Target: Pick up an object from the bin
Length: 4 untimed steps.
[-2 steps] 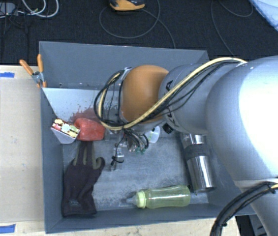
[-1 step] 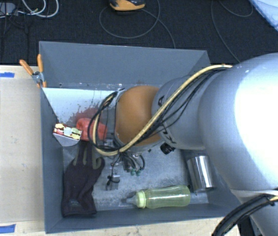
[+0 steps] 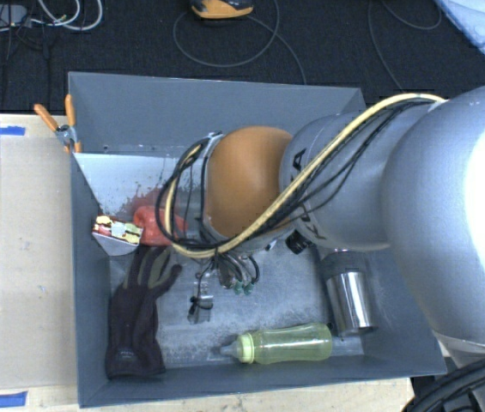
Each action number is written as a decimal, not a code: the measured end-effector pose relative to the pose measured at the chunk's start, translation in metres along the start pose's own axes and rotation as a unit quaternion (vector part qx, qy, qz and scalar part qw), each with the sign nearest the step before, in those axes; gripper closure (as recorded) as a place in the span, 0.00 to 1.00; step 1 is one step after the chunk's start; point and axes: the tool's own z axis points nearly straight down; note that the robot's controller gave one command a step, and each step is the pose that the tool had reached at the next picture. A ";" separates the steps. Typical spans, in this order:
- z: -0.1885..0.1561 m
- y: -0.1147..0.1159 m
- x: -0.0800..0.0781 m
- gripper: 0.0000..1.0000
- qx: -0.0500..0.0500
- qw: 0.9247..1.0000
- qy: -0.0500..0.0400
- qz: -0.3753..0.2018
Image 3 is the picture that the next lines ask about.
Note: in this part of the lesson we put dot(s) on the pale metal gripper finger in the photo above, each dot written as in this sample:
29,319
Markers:
194,310
207,305

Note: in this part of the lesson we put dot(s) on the black glove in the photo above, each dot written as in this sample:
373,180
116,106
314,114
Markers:
132,316

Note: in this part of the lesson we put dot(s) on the grey metal bin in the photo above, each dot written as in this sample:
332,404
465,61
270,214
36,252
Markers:
276,311

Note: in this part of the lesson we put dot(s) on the red-orange toy pepper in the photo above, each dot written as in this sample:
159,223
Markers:
152,228

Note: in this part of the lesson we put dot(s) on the yellow-green baby bottle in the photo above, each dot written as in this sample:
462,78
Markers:
289,343

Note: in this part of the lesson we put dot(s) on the toy sandwich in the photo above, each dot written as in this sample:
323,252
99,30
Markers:
115,231

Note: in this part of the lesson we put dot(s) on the shiny steel cup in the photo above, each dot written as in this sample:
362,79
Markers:
349,298

